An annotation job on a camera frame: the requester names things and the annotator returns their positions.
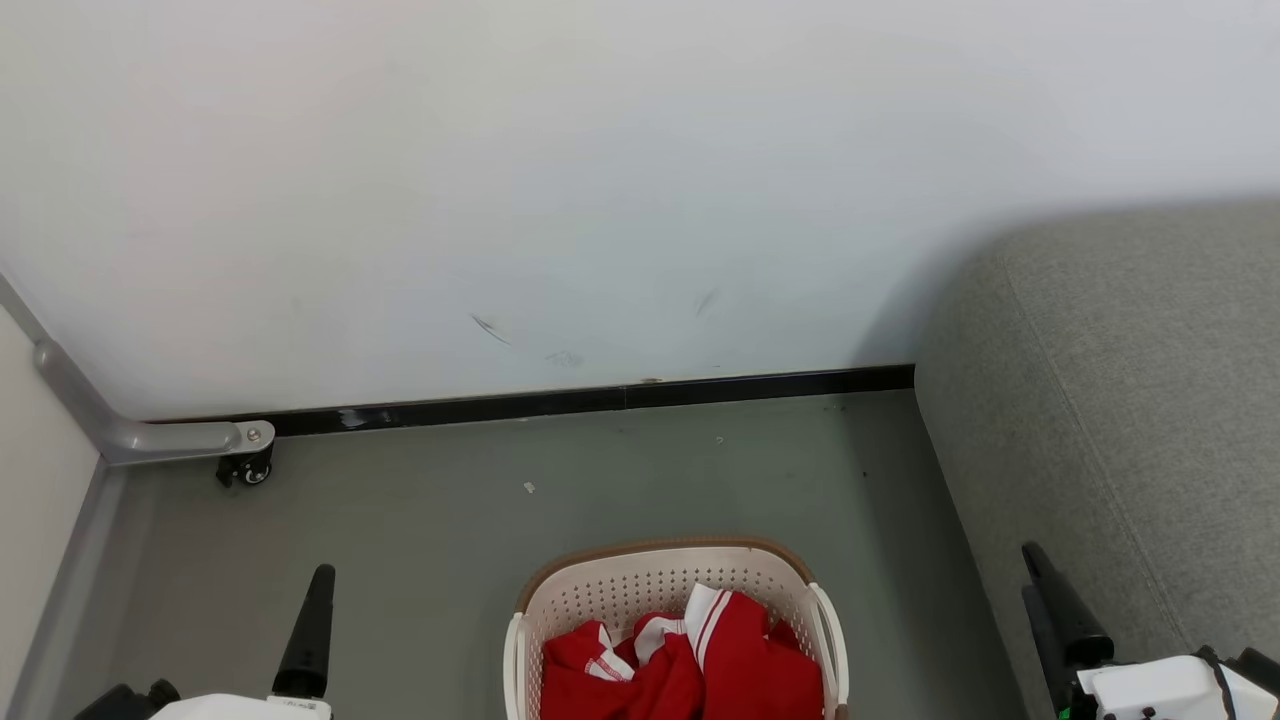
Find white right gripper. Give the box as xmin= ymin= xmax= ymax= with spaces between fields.
xmin=1022 ymin=543 xmax=1253 ymax=720

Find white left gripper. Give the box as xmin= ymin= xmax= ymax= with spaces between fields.
xmin=175 ymin=565 xmax=337 ymax=720

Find red garment white striped collar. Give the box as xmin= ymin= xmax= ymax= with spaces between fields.
xmin=685 ymin=583 xmax=826 ymax=720

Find grey fabric sofa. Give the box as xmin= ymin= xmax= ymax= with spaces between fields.
xmin=915 ymin=200 xmax=1280 ymax=720

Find black caster wheel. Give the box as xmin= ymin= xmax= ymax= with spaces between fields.
xmin=217 ymin=445 xmax=274 ymax=489

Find cream plastic laundry basket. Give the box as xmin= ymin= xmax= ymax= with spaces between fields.
xmin=503 ymin=537 xmax=851 ymax=720

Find black baseboard strip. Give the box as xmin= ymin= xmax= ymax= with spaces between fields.
xmin=150 ymin=365 xmax=916 ymax=438

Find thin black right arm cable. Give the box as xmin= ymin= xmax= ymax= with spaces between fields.
xmin=1197 ymin=647 xmax=1238 ymax=720

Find grey metal wheeled frame leg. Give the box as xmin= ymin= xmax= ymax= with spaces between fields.
xmin=0 ymin=270 xmax=276 ymax=467

